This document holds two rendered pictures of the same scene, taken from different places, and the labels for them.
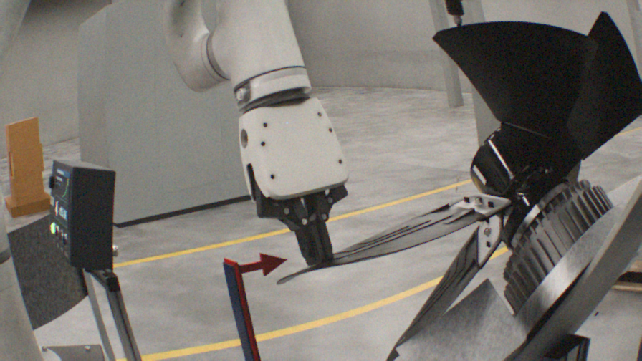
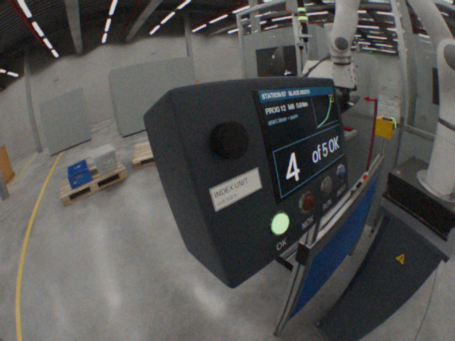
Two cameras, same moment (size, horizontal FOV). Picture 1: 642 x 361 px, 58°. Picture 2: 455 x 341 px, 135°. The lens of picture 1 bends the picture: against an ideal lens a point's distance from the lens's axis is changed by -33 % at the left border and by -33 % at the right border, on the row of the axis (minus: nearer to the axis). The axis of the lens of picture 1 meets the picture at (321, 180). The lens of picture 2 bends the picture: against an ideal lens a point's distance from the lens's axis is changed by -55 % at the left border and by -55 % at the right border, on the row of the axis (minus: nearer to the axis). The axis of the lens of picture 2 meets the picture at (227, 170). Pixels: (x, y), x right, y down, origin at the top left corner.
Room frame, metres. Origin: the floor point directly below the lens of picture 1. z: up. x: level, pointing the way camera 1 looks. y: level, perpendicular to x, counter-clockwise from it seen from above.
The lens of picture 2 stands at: (1.40, 0.73, 1.26)
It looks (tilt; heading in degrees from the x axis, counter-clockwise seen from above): 26 degrees down; 269
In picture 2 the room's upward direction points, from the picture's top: 6 degrees counter-clockwise
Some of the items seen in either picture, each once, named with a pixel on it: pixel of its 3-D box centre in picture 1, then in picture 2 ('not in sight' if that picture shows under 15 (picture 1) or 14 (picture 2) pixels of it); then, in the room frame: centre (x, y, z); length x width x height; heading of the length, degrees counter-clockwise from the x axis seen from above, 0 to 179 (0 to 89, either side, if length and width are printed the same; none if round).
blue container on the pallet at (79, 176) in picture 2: not in sight; (78, 173); (3.73, -1.77, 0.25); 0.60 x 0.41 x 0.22; 130
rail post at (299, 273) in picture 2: not in sight; (286, 310); (1.20, 0.39, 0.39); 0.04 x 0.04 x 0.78; 33
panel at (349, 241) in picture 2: not in sight; (341, 248); (0.84, 0.16, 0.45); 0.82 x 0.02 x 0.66; 33
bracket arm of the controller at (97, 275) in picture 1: (97, 270); not in sight; (1.28, 0.45, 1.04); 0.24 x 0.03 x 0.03; 33
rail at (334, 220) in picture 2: not in sight; (361, 189); (0.84, 0.16, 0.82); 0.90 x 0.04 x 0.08; 33
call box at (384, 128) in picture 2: not in sight; (385, 127); (0.51, -0.06, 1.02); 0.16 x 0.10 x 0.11; 33
